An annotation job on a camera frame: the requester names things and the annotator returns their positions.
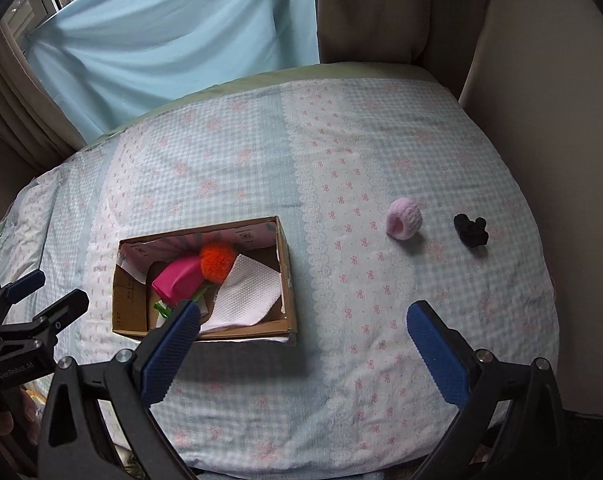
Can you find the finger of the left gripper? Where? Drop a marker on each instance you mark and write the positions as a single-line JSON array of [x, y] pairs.
[[16, 291], [51, 321]]

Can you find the black hair scrunchie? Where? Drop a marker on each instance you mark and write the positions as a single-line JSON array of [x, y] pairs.
[[472, 233]]

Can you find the cardboard box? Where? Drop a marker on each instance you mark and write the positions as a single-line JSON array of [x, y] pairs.
[[135, 306]]

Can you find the brown right curtain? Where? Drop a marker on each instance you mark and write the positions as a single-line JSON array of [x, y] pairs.
[[439, 36]]

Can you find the brown left curtain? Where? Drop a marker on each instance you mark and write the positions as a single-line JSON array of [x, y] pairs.
[[31, 122]]

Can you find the patterned blue bed quilt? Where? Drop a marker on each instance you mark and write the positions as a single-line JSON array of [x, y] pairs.
[[327, 157]]

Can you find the pink knitted ball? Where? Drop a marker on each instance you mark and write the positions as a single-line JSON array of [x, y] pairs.
[[403, 218]]

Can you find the orange fluffy pompom strawberry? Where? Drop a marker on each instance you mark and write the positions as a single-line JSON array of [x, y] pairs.
[[216, 261]]

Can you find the brown curtain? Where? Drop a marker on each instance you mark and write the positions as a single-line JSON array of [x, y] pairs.
[[31, 122], [439, 36]]

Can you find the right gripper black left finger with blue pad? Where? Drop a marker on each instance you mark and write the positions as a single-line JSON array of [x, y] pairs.
[[75, 442]]

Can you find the white paper towel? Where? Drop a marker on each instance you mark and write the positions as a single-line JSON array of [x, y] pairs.
[[245, 297]]

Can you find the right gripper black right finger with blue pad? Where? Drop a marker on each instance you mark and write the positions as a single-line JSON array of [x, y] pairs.
[[509, 420]]

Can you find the light blue hanging cloth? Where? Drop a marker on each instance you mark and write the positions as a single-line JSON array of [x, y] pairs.
[[107, 62]]

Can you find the magenta pouch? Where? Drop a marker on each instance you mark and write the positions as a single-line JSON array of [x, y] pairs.
[[179, 280]]

